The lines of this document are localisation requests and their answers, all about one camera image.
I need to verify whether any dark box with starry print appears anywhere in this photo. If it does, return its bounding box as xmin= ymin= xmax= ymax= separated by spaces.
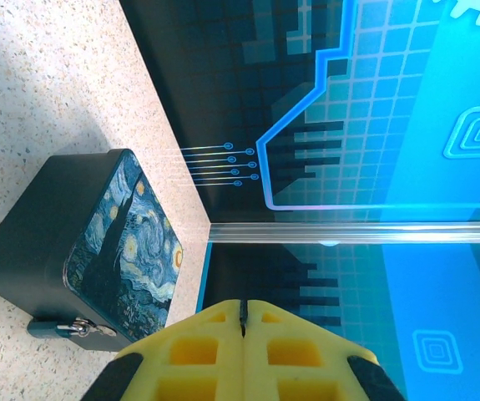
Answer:
xmin=0 ymin=147 xmax=184 ymax=353

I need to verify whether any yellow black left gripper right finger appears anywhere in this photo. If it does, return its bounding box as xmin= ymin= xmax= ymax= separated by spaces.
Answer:
xmin=241 ymin=297 xmax=408 ymax=401

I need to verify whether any small teal padlock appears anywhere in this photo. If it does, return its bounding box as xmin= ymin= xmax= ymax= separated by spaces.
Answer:
xmin=26 ymin=317 xmax=99 ymax=340

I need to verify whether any aluminium right rear frame post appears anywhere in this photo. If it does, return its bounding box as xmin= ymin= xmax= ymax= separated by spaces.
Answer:
xmin=207 ymin=221 xmax=480 ymax=246

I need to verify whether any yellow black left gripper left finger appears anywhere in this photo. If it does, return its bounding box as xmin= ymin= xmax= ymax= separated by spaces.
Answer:
xmin=79 ymin=297 xmax=245 ymax=401

